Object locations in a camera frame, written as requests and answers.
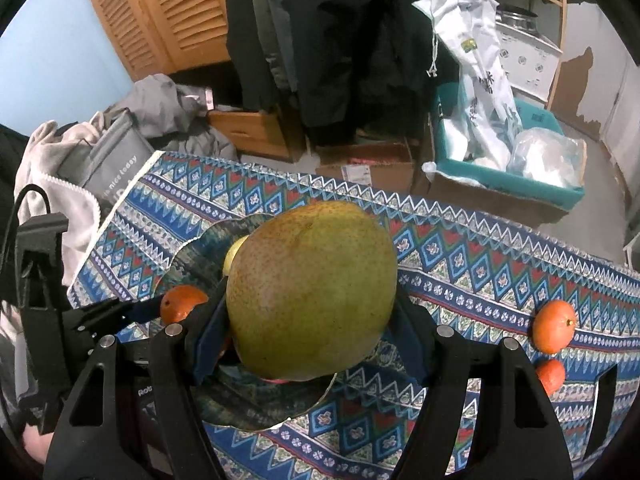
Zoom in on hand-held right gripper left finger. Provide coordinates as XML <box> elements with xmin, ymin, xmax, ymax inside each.
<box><xmin>44</xmin><ymin>280</ymin><xmax>236</xmax><ymax>480</ymax></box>

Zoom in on grey fabric bag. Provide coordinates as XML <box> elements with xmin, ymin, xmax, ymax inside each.
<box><xmin>60</xmin><ymin>110</ymin><xmax>156</xmax><ymax>206</ymax></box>

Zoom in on wooden shelf frame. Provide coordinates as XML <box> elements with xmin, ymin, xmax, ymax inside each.
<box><xmin>457</xmin><ymin>0</ymin><xmax>571</xmax><ymax>108</ymax></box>

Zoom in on black cable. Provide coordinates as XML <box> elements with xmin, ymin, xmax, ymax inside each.
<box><xmin>7</xmin><ymin>184</ymin><xmax>53</xmax><ymax>261</ymax></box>

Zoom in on clear plastic bag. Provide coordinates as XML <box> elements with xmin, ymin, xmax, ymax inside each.
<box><xmin>507</xmin><ymin>127</ymin><xmax>588</xmax><ymax>191</ymax></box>

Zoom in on white printed plastic bag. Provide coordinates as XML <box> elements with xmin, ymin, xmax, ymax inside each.
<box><xmin>412</xmin><ymin>0</ymin><xmax>523</xmax><ymax>171</ymax></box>

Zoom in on blue patterned tablecloth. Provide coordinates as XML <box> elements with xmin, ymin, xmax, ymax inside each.
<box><xmin>67</xmin><ymin>150</ymin><xmax>640</xmax><ymax>480</ymax></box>

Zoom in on white patterned cabinet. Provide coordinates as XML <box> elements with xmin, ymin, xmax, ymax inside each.
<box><xmin>497</xmin><ymin>25</ymin><xmax>563</xmax><ymax>106</ymax></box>

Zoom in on metal pot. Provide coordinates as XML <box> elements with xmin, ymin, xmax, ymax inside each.
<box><xmin>497</xmin><ymin>4</ymin><xmax>538</xmax><ymax>36</ymax></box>

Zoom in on dark hanging clothes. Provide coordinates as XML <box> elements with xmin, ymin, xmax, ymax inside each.
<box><xmin>225</xmin><ymin>0</ymin><xmax>463</xmax><ymax>143</ymax></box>

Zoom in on grey garment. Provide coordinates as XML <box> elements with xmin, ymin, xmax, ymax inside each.
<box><xmin>107</xmin><ymin>74</ymin><xmax>238</xmax><ymax>161</ymax></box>

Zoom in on teal plastic bin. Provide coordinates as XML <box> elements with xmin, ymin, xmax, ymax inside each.
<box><xmin>432</xmin><ymin>82</ymin><xmax>586</xmax><ymax>211</ymax></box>

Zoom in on flat cardboard box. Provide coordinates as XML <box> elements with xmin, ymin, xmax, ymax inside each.
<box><xmin>422</xmin><ymin>160</ymin><xmax>571</xmax><ymax>221</ymax></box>

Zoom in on green yellow speckled pear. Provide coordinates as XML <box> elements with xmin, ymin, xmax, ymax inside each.
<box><xmin>225</xmin><ymin>200</ymin><xmax>399</xmax><ymax>381</ymax></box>

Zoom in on brown cardboard box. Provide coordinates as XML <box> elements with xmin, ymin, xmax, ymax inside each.
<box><xmin>315</xmin><ymin>141</ymin><xmax>416</xmax><ymax>196</ymax></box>

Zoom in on person's left hand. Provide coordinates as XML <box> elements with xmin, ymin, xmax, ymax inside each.
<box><xmin>22</xmin><ymin>422</ymin><xmax>51</xmax><ymax>463</ymax></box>

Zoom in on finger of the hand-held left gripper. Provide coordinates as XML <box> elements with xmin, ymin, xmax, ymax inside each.
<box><xmin>62</xmin><ymin>299</ymin><xmax>168</xmax><ymax>348</ymax></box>

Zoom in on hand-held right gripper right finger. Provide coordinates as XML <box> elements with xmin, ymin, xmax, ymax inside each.
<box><xmin>387</xmin><ymin>295</ymin><xmax>576</xmax><ymax>480</ymax></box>

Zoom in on small orange tangerine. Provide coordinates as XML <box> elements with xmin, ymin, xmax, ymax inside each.
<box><xmin>536</xmin><ymin>359</ymin><xmax>567</xmax><ymax>397</ymax></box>
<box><xmin>160</xmin><ymin>285</ymin><xmax>210</xmax><ymax>326</ymax></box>

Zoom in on large orange tangerine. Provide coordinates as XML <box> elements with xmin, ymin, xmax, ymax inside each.
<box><xmin>531</xmin><ymin>300</ymin><xmax>577</xmax><ymax>354</ymax></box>

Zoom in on beige fleece cloth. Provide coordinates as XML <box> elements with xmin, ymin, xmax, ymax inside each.
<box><xmin>15</xmin><ymin>120</ymin><xmax>103</xmax><ymax>286</ymax></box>

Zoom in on scalloped glass bowl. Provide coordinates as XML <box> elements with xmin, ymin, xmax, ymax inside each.
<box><xmin>152</xmin><ymin>214</ymin><xmax>346</xmax><ymax>431</ymax></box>

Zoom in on light wooden box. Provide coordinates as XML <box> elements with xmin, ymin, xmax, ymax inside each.
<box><xmin>207</xmin><ymin>109</ymin><xmax>306</xmax><ymax>163</ymax></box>

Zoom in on wooden louvered door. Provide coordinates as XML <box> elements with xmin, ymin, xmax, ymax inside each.
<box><xmin>77</xmin><ymin>0</ymin><xmax>231</xmax><ymax>81</ymax></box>

